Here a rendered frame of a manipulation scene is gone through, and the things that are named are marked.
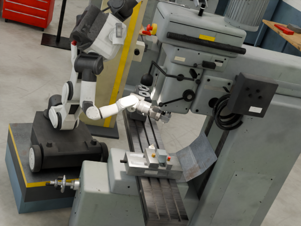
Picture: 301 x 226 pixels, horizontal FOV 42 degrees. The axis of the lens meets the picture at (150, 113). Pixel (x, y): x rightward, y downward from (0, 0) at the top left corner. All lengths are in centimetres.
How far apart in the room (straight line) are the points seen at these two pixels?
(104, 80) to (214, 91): 208
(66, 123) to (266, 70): 158
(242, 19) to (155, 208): 114
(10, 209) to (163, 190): 143
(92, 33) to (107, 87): 188
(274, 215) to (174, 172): 198
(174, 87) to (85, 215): 104
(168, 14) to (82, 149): 142
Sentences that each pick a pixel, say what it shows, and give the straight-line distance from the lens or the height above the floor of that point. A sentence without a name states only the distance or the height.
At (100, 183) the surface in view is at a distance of 260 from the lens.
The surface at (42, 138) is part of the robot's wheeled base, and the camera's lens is 316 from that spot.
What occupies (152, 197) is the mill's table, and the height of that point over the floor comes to 91.
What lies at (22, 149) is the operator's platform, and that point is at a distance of 330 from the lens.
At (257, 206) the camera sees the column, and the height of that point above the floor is 77.
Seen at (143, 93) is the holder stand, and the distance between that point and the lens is 296.
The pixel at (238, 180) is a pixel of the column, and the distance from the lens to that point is 262.
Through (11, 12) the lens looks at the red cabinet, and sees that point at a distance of 694.
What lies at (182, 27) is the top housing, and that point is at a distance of 209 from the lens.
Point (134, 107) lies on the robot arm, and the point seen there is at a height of 123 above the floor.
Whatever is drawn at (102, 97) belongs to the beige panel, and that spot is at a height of 39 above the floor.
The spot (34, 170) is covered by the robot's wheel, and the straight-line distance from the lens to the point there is 301.
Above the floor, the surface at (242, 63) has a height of 171.
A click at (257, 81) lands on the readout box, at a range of 208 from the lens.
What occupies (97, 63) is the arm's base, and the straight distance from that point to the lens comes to 237.
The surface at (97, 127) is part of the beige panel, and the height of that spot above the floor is 3.
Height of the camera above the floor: 236
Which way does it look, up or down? 27 degrees down
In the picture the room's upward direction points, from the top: 17 degrees clockwise
